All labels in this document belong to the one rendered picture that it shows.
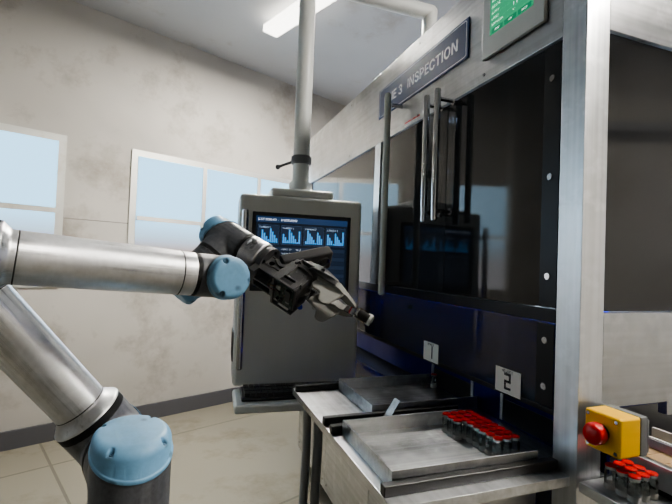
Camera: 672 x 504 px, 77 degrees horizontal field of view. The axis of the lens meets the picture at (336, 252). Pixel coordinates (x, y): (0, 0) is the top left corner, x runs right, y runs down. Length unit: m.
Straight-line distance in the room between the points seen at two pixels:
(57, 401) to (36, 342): 0.10
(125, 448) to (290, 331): 1.08
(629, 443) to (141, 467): 0.82
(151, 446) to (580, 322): 0.81
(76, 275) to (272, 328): 1.11
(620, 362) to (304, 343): 1.10
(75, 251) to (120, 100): 3.11
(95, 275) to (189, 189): 3.12
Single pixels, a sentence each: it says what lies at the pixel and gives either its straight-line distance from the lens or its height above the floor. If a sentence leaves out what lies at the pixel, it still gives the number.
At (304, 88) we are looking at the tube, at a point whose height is 2.01.
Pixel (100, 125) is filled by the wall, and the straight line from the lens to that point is 3.68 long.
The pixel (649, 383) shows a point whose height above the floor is 1.06.
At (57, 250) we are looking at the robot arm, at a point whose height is 1.29.
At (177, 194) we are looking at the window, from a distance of 3.74.
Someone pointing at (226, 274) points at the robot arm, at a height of 1.27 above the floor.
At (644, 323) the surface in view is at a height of 1.19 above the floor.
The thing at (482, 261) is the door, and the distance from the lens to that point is 1.22.
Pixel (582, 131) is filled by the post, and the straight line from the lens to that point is 1.03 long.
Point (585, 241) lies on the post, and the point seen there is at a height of 1.35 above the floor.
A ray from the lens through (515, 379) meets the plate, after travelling 1.13.
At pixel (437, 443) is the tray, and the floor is 0.88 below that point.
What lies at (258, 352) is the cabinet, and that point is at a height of 0.93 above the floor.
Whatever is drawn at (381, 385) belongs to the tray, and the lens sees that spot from 1.50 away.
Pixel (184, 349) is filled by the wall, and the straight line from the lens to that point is 3.86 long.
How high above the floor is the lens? 1.29
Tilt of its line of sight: 1 degrees up
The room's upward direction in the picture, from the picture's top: 2 degrees clockwise
